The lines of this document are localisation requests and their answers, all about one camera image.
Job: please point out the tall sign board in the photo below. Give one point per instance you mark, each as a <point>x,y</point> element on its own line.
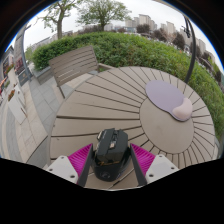
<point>19,56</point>

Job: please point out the grey slatted outdoor chair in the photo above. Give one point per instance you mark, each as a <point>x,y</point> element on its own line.
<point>73,65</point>

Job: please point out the green hedge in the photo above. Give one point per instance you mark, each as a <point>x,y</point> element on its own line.
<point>133,50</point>

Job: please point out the bare-trunked leaning tree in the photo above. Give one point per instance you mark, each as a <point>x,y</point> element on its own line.
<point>60,23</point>

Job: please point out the black curved metal pole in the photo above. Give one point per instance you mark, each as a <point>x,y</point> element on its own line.
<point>192,50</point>

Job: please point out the lilac mouse pad with wrist rest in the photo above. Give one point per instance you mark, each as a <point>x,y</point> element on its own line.
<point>163,95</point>

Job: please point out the group of apartment buildings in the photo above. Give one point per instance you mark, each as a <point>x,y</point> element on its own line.
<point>145,20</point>

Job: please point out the black computer mouse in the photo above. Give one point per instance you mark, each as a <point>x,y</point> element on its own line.
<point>110,153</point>

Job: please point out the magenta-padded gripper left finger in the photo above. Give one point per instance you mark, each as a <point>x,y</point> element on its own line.
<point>63,165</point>

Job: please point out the white planter box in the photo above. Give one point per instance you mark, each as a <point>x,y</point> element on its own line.
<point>16,108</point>

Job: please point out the round leafy tree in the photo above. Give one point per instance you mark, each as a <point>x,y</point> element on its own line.
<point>101,11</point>

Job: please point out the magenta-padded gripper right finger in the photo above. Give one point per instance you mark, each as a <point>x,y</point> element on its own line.
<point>161,165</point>

